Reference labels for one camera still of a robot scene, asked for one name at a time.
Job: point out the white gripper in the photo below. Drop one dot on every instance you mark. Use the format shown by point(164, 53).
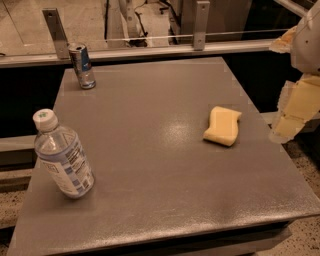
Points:
point(307, 45)

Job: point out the clear plastic water bottle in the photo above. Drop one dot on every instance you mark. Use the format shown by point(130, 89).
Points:
point(61, 153)

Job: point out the yellow sponge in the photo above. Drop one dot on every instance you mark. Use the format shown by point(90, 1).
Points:
point(223, 126)

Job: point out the blue silver drink can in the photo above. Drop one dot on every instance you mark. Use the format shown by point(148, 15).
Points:
point(82, 65)

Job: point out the right metal bracket post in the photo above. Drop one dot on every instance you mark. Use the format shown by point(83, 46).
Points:
point(200, 24)

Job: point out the metal bracket post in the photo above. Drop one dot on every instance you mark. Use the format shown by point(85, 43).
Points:
point(200, 24)
point(56, 30)

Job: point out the left metal bracket post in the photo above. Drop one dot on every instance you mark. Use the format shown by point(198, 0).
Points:
point(56, 30)

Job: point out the horizontal metal rail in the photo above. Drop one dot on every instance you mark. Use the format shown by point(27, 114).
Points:
point(144, 54)

